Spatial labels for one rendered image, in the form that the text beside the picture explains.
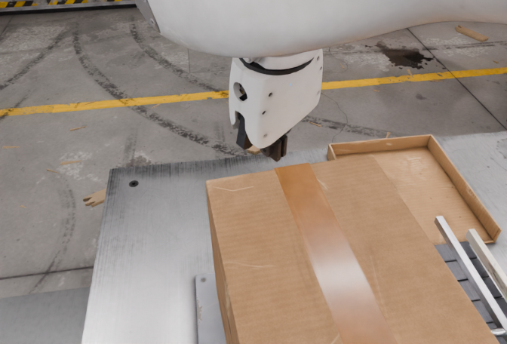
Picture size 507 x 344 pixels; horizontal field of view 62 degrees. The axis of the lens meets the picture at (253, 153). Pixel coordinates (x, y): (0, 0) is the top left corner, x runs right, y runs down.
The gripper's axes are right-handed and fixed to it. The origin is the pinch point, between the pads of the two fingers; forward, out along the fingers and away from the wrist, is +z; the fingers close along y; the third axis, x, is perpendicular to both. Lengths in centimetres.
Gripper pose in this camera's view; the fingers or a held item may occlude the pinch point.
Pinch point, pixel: (272, 142)
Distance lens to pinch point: 51.9
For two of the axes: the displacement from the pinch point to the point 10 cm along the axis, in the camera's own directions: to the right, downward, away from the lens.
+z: 0.2, 5.8, 8.2
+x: -7.1, -5.7, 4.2
